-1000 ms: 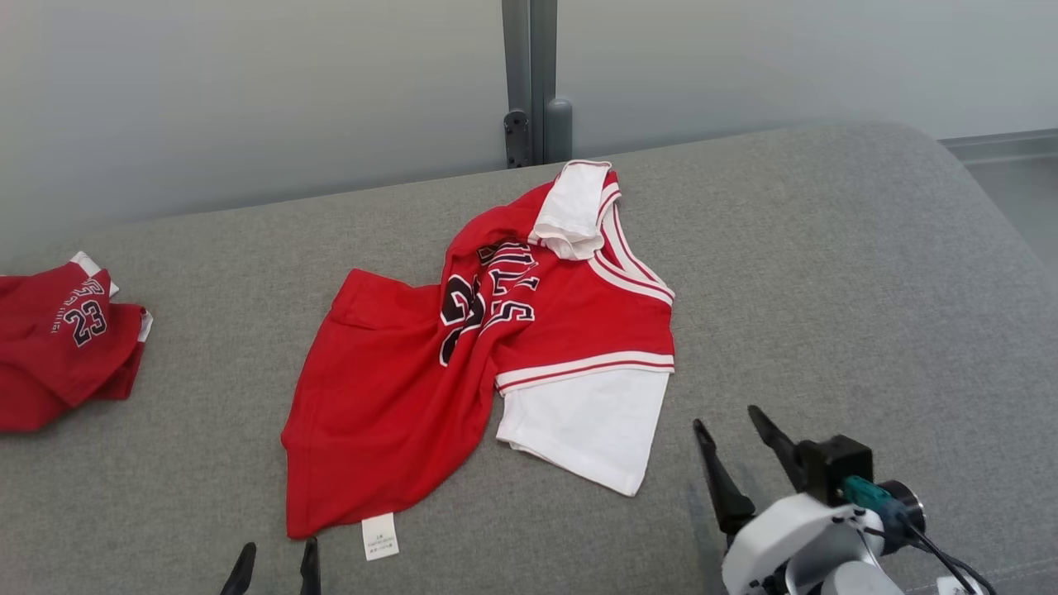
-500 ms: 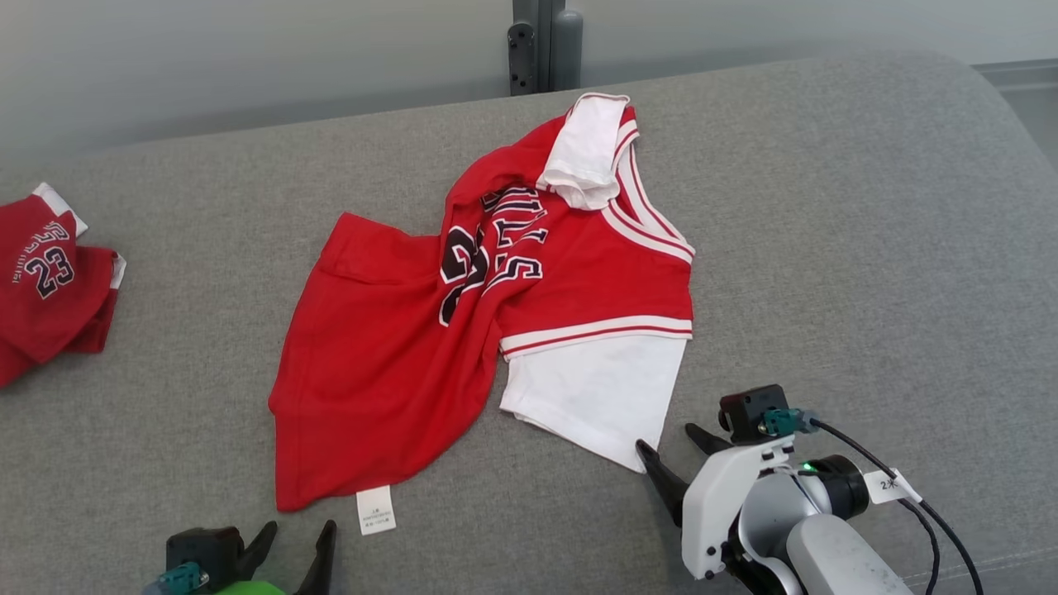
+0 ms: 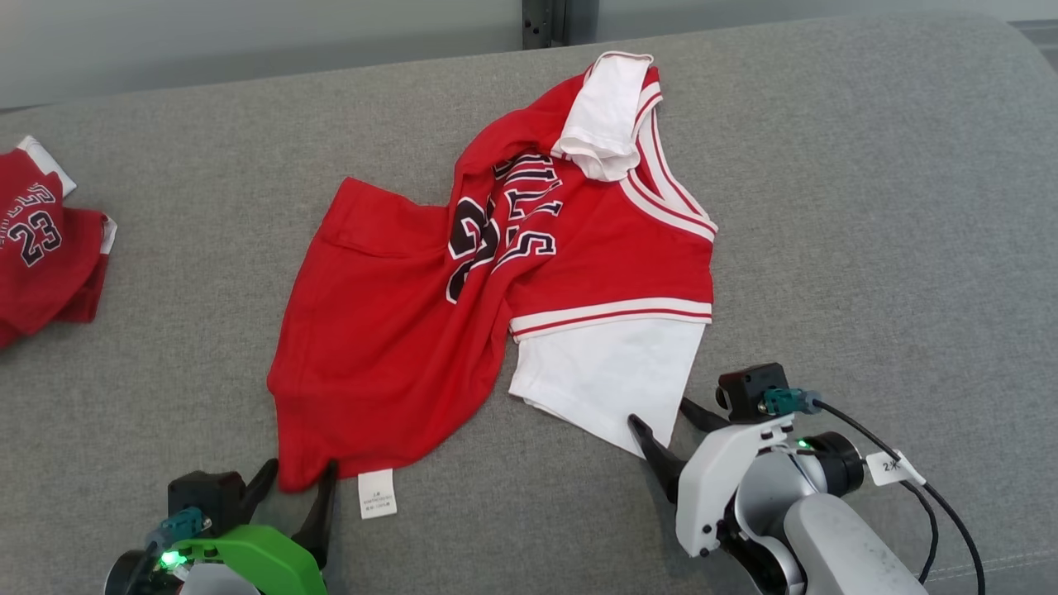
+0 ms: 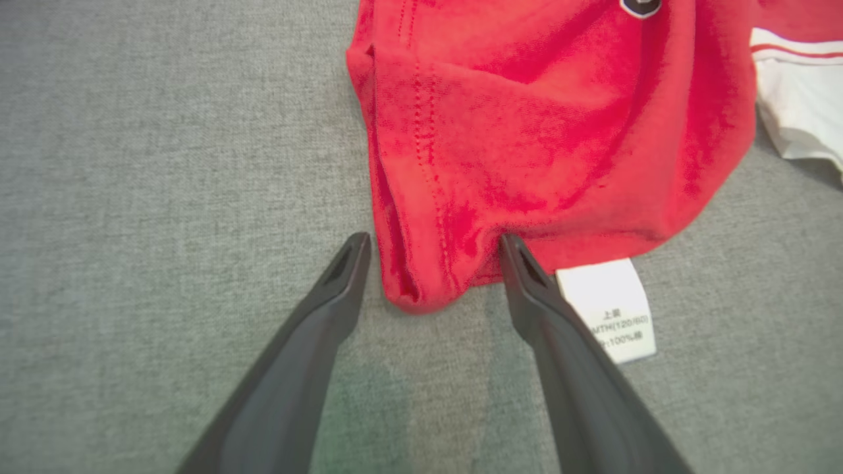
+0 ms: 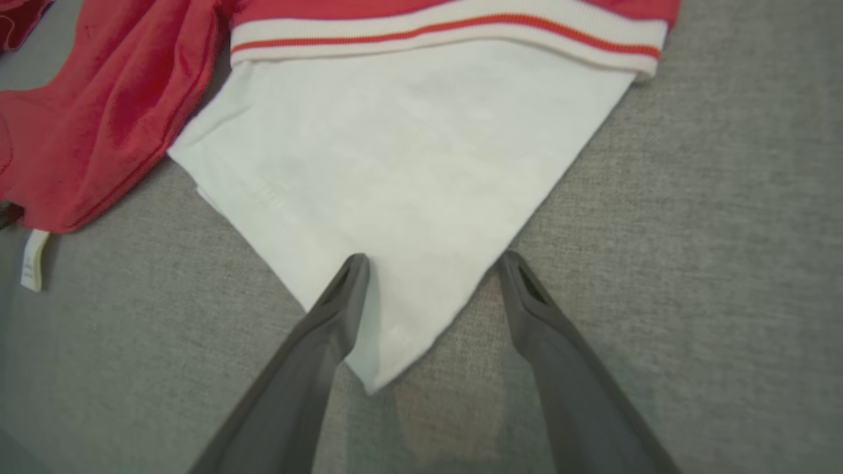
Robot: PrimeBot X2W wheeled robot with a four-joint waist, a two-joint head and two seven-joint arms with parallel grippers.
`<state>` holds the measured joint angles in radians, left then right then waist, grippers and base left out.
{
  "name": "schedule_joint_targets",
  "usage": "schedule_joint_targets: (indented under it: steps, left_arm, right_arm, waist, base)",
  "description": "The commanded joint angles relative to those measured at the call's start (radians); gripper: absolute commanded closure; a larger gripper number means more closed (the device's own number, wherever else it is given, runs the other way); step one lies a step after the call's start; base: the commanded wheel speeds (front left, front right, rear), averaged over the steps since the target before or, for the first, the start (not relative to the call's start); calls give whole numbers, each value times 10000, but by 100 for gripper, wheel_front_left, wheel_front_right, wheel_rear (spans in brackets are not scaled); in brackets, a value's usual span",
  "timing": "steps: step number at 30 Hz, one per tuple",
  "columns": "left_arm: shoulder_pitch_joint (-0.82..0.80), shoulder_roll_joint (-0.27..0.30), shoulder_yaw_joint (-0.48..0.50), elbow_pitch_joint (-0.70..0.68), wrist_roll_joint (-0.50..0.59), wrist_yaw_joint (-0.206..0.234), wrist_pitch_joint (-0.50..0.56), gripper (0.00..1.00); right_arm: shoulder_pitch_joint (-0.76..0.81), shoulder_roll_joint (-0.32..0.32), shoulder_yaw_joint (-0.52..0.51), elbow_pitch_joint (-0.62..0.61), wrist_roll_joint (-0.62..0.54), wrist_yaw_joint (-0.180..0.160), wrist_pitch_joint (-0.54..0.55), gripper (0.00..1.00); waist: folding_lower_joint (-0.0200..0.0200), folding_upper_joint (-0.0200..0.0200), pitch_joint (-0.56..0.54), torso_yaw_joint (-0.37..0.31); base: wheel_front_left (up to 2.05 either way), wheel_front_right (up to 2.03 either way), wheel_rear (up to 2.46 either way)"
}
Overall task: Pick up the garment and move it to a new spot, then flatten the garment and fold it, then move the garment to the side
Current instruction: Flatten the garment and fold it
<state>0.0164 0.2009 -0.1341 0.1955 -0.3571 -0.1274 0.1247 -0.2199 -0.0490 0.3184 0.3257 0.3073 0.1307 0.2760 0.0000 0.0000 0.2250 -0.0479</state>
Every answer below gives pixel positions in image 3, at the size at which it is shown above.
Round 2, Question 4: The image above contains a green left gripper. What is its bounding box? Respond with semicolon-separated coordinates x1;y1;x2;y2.
169;459;339;595

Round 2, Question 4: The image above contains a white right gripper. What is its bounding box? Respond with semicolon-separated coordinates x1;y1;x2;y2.
627;397;798;558

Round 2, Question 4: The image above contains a dark metal hinge bracket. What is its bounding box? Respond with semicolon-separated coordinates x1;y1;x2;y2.
522;0;556;50

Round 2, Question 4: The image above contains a white cable label tag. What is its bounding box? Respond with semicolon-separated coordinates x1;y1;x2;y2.
865;450;927;488

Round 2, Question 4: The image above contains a left camera cable teal plug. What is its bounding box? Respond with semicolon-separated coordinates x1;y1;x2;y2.
145;506;206;556

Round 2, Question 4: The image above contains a red white basketball jersey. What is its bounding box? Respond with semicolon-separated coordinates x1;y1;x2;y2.
266;51;718;520

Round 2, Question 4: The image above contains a red basketball shorts number 23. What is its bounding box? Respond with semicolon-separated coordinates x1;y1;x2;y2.
0;135;118;350

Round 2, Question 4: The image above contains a grey metal post bracket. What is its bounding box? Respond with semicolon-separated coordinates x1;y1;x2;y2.
552;0;598;46

